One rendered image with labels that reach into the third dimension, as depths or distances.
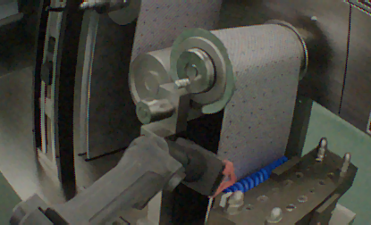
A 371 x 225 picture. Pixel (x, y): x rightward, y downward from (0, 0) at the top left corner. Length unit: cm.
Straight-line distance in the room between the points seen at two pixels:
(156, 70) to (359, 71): 46
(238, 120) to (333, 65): 31
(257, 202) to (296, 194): 9
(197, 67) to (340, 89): 38
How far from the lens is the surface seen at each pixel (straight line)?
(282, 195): 111
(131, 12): 114
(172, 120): 104
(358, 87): 118
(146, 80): 112
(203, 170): 97
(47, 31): 122
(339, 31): 118
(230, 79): 97
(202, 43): 99
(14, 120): 156
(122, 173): 72
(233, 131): 104
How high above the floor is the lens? 163
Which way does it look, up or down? 26 degrees down
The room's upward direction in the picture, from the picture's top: 7 degrees clockwise
